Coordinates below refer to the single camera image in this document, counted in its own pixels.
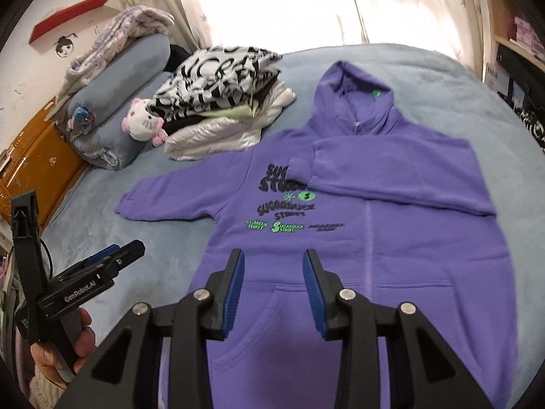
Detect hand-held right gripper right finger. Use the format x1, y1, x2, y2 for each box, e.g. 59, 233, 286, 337
302, 249, 478, 409

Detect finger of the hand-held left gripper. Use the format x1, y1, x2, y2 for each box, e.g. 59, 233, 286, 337
111, 241, 145, 271
64, 245, 122, 277

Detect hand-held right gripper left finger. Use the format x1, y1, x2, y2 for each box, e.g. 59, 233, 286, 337
83, 249, 246, 409

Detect purple printed hoodie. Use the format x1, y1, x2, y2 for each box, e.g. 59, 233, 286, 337
114, 60, 512, 409

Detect person's left forearm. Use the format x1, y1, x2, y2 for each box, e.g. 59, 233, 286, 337
29, 374, 72, 409

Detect person's left hand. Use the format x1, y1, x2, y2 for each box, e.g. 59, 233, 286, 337
30, 307, 92, 388

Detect orange wooden cabinet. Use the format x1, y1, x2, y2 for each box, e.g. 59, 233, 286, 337
0, 98, 88, 226

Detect white pink plush toy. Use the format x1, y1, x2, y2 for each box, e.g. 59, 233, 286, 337
121, 97, 168, 148

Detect white puffy jacket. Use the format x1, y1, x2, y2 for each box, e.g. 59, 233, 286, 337
164, 81, 297, 162

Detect light green garment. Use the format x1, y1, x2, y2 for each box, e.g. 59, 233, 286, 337
204, 104, 260, 122

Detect rolled blue-grey blanket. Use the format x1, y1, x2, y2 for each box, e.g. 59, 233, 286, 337
64, 34, 171, 171

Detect purple white patterned quilt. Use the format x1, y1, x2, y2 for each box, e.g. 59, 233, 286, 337
57, 5, 175, 99

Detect bed with blue-grey sheet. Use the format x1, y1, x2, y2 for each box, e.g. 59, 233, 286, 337
40, 43, 545, 409

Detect white printed box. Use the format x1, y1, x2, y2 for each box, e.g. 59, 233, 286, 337
483, 62, 512, 90

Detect floral sheer curtain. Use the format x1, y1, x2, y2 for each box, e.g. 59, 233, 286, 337
100, 0, 482, 58

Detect wooden shelf unit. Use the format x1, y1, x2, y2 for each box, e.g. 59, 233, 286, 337
481, 0, 545, 94

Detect pink boxes on shelf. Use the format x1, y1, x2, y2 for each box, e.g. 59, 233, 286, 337
507, 16, 545, 58

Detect cartoon face wall sticker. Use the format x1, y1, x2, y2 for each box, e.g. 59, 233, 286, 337
54, 33, 77, 58

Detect red wall shelf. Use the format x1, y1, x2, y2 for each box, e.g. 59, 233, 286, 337
29, 0, 116, 45

